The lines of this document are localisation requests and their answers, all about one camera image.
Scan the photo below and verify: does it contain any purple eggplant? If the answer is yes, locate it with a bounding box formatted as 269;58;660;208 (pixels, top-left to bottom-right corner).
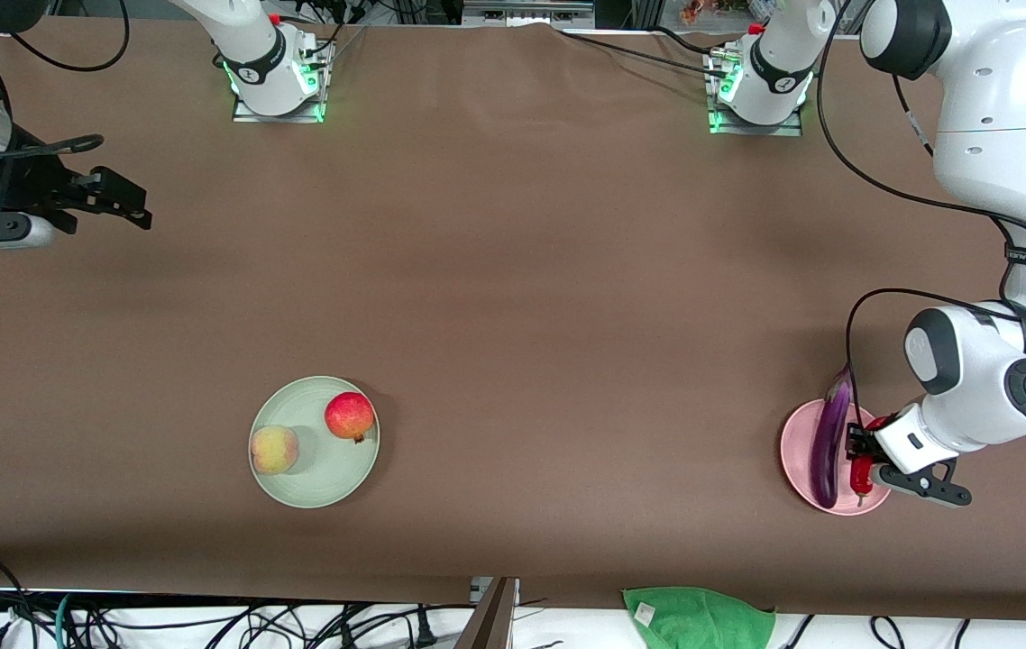
809;365;857;510

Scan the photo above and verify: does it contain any red chili pepper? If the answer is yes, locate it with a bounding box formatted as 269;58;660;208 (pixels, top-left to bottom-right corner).
849;415;891;507

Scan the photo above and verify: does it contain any yellow pink peach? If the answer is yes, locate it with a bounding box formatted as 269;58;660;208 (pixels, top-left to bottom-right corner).
249;425;300;476

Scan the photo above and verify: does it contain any red apple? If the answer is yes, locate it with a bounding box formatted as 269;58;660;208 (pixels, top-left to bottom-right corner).
324;391;376;443

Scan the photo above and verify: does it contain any pink round plate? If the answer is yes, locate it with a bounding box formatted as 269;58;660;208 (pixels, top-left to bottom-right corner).
780;398;894;517

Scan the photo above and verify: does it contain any green cloth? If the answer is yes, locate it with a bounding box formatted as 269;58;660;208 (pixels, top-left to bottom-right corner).
621;586;777;649

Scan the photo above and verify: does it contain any light green round plate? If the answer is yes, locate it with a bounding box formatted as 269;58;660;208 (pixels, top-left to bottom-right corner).
248;376;381;511

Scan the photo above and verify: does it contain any brown table cover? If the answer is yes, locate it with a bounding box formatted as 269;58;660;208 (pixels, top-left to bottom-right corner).
0;23;1026;623

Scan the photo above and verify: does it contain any aluminium profile beam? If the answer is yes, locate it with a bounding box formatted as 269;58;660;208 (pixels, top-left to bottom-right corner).
454;577;519;649

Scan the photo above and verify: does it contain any grey power strip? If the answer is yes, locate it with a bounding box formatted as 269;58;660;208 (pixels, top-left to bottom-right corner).
463;0;595;24

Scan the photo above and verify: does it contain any orange toy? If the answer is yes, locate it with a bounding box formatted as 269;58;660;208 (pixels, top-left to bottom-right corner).
680;0;748;25

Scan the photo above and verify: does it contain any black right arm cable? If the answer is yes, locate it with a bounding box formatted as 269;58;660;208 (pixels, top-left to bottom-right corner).
0;0;132;165

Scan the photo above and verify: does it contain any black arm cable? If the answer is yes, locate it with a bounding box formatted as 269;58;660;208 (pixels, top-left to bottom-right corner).
816;0;1026;429
0;0;132;165

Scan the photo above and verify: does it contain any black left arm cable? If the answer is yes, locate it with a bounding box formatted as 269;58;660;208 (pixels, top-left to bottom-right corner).
816;0;1026;429

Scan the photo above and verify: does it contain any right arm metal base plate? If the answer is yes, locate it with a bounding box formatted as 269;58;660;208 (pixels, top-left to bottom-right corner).
230;41;335;124

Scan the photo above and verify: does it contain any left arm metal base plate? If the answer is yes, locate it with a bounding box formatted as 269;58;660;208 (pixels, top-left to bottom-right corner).
707;50;807;138

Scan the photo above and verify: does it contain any black cable across table cover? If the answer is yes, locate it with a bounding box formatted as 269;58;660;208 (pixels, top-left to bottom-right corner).
558;27;735;80

